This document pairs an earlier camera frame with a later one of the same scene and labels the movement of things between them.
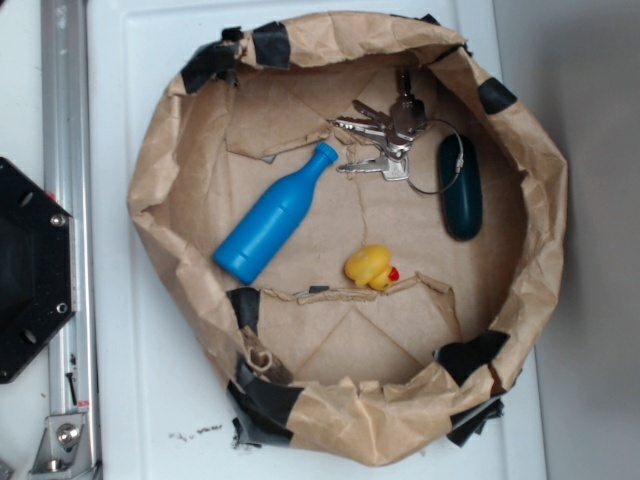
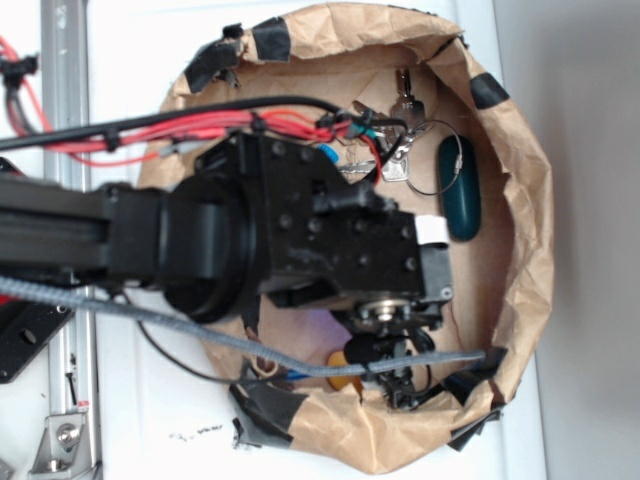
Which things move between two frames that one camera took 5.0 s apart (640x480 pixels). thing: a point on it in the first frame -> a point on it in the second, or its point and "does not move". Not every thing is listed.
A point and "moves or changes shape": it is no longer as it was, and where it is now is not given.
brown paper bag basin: [360, 224] does not move
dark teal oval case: [460, 176] does not move
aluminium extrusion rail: [66, 113] does not move
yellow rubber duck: [370, 265] moves or changes shape
